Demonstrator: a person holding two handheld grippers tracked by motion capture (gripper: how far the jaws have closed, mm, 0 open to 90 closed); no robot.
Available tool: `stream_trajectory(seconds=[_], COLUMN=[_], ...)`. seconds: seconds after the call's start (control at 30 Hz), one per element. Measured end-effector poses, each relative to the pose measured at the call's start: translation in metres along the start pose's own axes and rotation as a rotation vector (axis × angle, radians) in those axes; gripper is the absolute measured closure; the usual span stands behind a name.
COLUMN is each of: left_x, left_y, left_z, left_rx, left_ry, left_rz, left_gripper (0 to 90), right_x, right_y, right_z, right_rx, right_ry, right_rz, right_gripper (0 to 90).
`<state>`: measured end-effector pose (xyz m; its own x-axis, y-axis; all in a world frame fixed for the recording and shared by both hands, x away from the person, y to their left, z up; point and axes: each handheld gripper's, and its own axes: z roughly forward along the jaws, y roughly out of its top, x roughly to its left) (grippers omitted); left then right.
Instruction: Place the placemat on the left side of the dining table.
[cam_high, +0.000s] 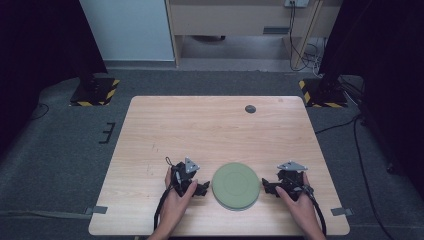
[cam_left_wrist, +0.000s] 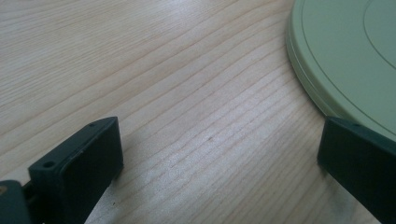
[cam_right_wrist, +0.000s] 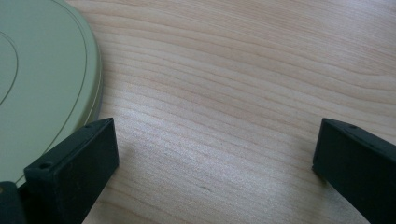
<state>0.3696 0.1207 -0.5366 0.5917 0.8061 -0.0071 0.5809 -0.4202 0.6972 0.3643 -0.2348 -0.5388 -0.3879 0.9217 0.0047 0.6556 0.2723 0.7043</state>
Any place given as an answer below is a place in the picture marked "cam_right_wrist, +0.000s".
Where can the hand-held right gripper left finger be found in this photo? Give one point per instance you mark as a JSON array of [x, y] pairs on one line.
[[71, 174]]

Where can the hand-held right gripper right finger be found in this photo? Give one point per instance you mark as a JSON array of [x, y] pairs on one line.
[[358, 165]]

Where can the green round plate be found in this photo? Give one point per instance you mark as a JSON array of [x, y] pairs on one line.
[[40, 77]]

